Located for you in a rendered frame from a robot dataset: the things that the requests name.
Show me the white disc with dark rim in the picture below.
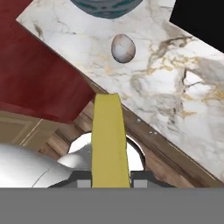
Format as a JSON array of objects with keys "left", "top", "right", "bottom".
[{"left": 57, "top": 131, "right": 146, "bottom": 176}]

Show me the blue-grey patterned bowl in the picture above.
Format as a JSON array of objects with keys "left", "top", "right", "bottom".
[{"left": 69, "top": 0, "right": 144, "bottom": 20}]

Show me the yellow butter stick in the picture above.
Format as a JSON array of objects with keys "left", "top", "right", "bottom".
[{"left": 90, "top": 93, "right": 131, "bottom": 189}]

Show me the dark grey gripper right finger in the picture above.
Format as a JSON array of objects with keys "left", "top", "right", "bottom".
[{"left": 129, "top": 171, "right": 177, "bottom": 189}]

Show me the tan cabinet door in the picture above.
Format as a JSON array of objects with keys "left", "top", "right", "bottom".
[{"left": 0, "top": 110, "right": 63, "bottom": 148}]

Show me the black appliance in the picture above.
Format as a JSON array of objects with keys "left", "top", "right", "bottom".
[{"left": 169, "top": 0, "right": 224, "bottom": 54}]

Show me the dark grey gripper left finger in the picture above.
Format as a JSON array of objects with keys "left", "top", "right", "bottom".
[{"left": 48, "top": 170, "right": 94, "bottom": 189}]

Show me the large white rounded object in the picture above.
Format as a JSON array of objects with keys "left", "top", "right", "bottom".
[{"left": 0, "top": 142, "right": 77, "bottom": 189}]

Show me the white speckled egg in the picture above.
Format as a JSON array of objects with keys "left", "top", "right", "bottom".
[{"left": 110, "top": 33, "right": 137, "bottom": 64}]

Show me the red cabinet side panel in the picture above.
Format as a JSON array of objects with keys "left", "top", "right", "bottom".
[{"left": 0, "top": 0, "right": 97, "bottom": 125}]

